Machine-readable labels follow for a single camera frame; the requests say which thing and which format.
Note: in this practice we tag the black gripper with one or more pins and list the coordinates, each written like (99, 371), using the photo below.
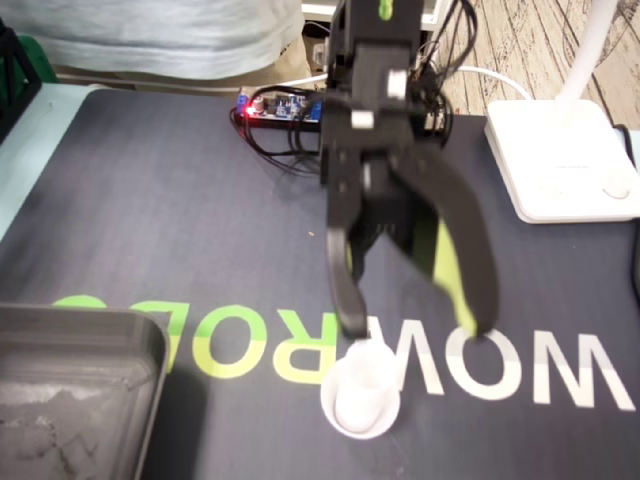
(385, 130)

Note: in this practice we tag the white plastic cup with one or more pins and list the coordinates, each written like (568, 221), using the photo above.
(357, 400)

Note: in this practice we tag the blue circuit board, red LED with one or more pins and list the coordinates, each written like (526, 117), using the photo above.
(280, 107)

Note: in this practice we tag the white desk lamp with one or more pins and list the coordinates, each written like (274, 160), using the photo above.
(565, 160)

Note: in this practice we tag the dark mat with WOWROBO print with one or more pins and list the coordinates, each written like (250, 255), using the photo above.
(175, 210)

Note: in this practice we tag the person in pale shirt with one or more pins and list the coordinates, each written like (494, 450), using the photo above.
(150, 35)

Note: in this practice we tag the black plastic tray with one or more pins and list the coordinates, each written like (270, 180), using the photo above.
(75, 400)

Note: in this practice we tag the green object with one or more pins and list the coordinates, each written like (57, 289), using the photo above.
(42, 60)

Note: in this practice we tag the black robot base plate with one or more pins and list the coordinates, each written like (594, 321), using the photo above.
(280, 125)

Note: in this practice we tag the black printed frame stand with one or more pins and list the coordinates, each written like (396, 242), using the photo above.
(15, 75)

